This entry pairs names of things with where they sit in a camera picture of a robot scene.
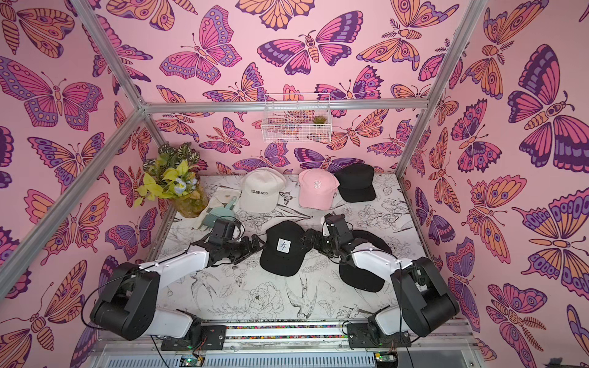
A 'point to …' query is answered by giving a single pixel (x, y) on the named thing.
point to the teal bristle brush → (226, 212)
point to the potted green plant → (174, 176)
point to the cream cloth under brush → (221, 198)
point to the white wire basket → (297, 118)
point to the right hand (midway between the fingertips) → (308, 240)
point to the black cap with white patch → (283, 254)
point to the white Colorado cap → (260, 189)
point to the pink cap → (317, 188)
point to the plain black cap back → (356, 182)
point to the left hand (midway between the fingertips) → (261, 247)
